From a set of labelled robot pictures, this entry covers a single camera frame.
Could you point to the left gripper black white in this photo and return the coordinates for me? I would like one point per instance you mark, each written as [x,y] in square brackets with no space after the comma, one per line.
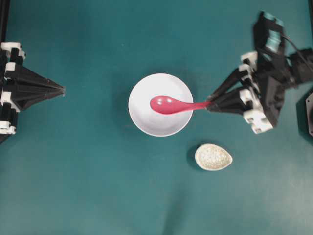
[11,58]

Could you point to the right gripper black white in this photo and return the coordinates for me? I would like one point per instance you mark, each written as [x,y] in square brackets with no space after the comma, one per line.
[262,79]

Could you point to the pink plastic spoon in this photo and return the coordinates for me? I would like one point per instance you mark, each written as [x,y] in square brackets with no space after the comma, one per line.
[167,105]

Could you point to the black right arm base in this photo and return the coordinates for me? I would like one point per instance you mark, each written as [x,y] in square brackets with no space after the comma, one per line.
[304,110]

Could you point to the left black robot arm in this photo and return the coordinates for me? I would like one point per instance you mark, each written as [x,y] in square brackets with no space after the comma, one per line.
[20,88]

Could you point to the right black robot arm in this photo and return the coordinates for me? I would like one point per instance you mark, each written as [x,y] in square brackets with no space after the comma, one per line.
[301,64]

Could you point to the speckled ceramic spoon rest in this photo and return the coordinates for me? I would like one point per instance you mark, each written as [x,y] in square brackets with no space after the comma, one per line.
[212,157]

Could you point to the white round bowl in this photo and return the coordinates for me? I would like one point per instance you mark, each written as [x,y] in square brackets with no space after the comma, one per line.
[149,121]

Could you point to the right wrist camera black teal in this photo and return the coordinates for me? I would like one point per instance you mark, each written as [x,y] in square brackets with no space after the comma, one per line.
[268,34]

